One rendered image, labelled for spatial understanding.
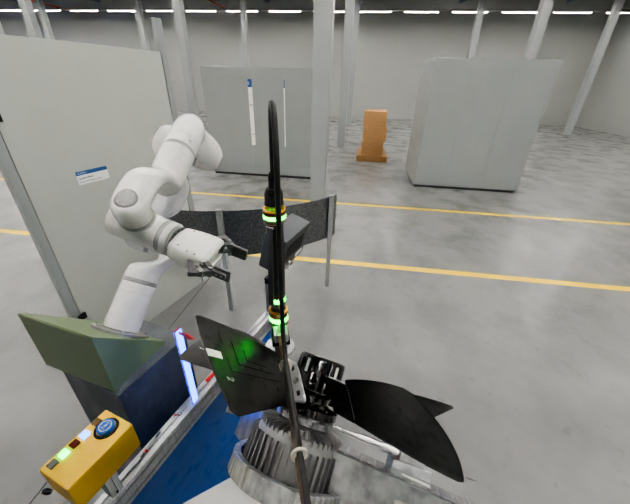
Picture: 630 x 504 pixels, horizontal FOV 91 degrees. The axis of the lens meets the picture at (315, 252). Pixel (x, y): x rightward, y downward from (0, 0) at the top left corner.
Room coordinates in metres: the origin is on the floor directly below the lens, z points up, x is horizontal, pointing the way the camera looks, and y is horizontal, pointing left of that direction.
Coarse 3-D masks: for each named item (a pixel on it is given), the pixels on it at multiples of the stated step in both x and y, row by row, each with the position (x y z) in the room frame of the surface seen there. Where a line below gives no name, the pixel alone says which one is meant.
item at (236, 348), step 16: (208, 320) 0.46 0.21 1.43; (208, 336) 0.41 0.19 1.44; (224, 336) 0.43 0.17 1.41; (240, 336) 0.47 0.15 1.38; (224, 352) 0.39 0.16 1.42; (240, 352) 0.42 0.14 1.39; (256, 352) 0.45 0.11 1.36; (272, 352) 0.49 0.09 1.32; (224, 368) 0.35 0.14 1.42; (240, 368) 0.38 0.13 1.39; (256, 368) 0.40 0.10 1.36; (272, 368) 0.44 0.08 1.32; (224, 384) 0.32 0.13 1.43; (240, 384) 0.34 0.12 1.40; (256, 384) 0.37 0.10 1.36; (272, 384) 0.40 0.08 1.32; (240, 400) 0.31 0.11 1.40; (256, 400) 0.34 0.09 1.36; (272, 400) 0.37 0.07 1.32
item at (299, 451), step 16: (272, 112) 0.48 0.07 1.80; (272, 128) 0.47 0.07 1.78; (272, 144) 0.54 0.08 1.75; (272, 160) 0.54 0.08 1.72; (288, 368) 0.39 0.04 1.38; (288, 384) 0.36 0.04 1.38; (304, 448) 0.25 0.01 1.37; (304, 464) 0.23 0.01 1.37; (304, 480) 0.21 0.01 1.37; (304, 496) 0.19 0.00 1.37
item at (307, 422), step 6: (282, 408) 0.45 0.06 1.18; (282, 414) 0.44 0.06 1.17; (288, 414) 0.43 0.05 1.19; (300, 420) 0.41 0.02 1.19; (306, 420) 0.41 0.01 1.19; (312, 420) 0.42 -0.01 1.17; (306, 426) 0.40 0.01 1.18; (312, 426) 0.41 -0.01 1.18; (318, 426) 0.41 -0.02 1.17; (324, 426) 0.41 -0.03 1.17; (330, 426) 0.42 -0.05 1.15
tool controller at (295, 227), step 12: (288, 216) 1.41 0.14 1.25; (288, 228) 1.30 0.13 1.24; (300, 228) 1.33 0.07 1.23; (264, 240) 1.22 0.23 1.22; (288, 240) 1.21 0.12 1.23; (300, 240) 1.34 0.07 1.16; (264, 252) 1.22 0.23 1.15; (288, 252) 1.23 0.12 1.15; (300, 252) 1.43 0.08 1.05; (264, 264) 1.23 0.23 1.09; (288, 264) 1.29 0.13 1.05
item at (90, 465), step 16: (112, 416) 0.48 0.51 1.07; (112, 432) 0.44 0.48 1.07; (128, 432) 0.45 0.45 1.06; (80, 448) 0.40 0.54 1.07; (96, 448) 0.40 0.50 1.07; (112, 448) 0.41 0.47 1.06; (128, 448) 0.44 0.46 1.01; (64, 464) 0.37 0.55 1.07; (80, 464) 0.37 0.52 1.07; (96, 464) 0.37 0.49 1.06; (112, 464) 0.40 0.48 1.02; (48, 480) 0.35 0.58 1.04; (64, 480) 0.34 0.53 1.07; (80, 480) 0.34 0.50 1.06; (96, 480) 0.36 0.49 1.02; (64, 496) 0.34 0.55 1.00; (80, 496) 0.33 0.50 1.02
